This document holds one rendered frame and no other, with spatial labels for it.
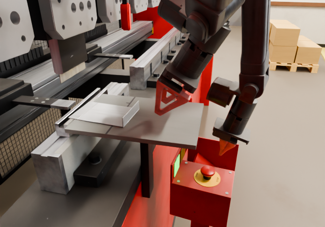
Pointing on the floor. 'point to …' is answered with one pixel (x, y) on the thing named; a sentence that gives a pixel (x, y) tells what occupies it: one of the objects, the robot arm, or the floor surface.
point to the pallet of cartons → (291, 47)
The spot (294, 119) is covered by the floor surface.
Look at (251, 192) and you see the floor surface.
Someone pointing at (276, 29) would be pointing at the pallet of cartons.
